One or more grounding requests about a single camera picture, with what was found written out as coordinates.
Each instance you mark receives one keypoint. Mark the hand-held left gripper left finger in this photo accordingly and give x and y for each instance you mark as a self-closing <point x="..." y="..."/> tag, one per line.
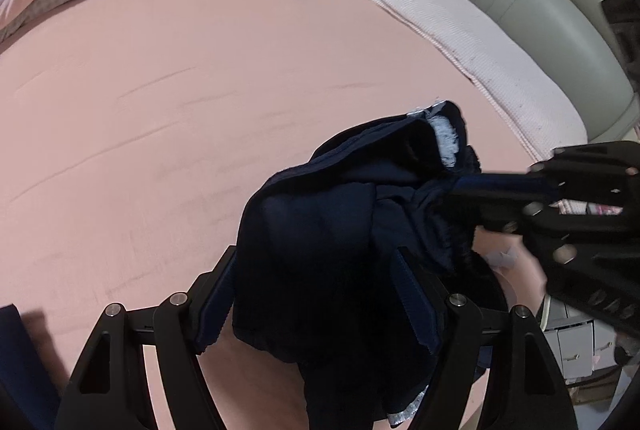
<point x="217" y="305"/>

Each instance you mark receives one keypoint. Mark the bed with pink sheet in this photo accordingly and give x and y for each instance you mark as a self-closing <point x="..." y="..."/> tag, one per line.
<point x="150" y="135"/>

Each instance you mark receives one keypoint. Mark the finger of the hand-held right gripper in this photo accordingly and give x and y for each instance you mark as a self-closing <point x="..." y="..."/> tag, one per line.
<point x="500" y="212"/>
<point x="500" y="184"/>

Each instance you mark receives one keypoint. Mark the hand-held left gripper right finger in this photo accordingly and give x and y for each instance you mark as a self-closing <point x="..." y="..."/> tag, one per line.
<point x="412" y="300"/>

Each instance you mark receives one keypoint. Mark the grey drawer unit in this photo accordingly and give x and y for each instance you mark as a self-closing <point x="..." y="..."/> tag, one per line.
<point x="575" y="340"/>

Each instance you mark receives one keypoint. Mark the navy pants with silver stripes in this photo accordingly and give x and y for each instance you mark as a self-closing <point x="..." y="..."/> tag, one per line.
<point x="310" y="260"/>

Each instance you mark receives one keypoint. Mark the dark blue cloth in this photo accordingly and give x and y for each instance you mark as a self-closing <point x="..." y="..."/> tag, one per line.
<point x="25" y="360"/>

